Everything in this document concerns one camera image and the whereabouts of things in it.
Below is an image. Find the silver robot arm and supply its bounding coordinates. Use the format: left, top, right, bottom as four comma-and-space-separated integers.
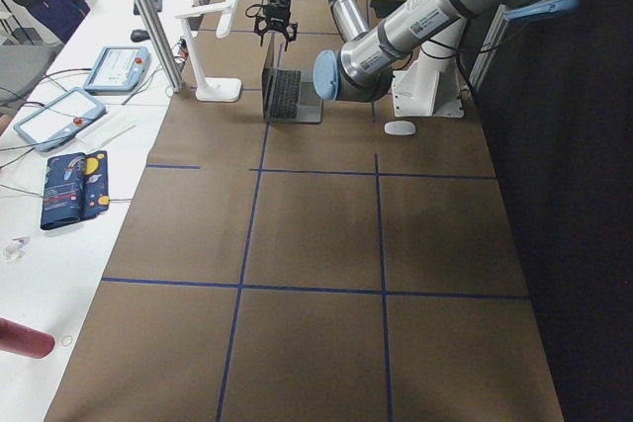
254, 0, 579, 102

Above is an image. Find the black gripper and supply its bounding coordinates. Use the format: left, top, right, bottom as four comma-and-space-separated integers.
253, 2, 298, 51

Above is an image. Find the red bottle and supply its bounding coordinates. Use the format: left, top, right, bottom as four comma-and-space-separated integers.
0, 318, 55, 359

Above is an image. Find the black mouse pad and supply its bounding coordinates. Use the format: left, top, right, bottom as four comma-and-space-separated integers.
369, 0, 404, 19

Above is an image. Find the aluminium frame post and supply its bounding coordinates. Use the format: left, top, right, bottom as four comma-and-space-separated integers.
134, 0, 183, 93

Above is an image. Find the white computer mouse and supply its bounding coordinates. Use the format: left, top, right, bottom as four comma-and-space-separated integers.
384, 121, 416, 136

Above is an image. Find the grey laptop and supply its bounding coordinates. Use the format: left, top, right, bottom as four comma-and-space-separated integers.
261, 37, 323, 125

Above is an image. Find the near teach pendant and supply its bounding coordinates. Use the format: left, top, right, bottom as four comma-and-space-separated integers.
14, 88, 106, 152

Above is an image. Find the blue patterned pouch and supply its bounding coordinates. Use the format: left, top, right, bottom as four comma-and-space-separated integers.
40, 150, 110, 230

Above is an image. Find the far teach pendant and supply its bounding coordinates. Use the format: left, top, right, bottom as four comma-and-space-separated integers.
83, 46, 149, 94

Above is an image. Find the teach pendant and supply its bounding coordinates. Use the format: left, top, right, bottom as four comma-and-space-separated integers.
83, 46, 149, 94
14, 88, 106, 152

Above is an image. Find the black desk mouse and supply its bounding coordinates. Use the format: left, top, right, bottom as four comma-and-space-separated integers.
130, 29, 149, 42

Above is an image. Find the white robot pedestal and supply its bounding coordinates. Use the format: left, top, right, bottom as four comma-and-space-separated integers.
392, 42, 464, 119

